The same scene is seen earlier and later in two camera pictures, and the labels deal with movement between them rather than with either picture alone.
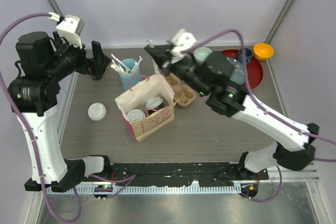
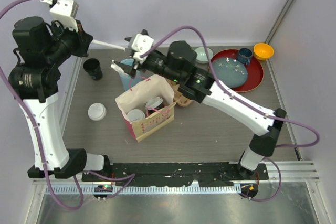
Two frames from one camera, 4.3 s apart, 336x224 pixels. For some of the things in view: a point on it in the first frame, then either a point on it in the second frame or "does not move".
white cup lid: (154, 102) does not move
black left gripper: (96, 65) → (83, 39)
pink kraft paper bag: (159, 86) does not move
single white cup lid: (135, 115) does not move
